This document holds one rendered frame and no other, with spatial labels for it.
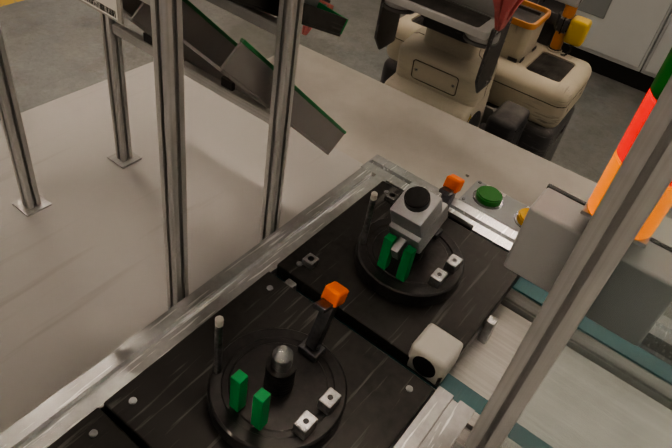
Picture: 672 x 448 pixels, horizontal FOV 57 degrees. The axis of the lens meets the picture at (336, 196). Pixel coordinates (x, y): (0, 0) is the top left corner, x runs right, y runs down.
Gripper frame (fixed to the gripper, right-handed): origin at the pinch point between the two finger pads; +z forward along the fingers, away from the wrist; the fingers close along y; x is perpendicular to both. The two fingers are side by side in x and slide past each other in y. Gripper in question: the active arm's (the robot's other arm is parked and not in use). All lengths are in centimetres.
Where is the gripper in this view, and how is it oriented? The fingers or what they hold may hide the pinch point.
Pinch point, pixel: (501, 23)
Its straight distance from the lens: 83.9
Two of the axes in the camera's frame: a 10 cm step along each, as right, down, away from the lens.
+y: 7.8, 4.8, -3.9
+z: -1.4, 7.5, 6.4
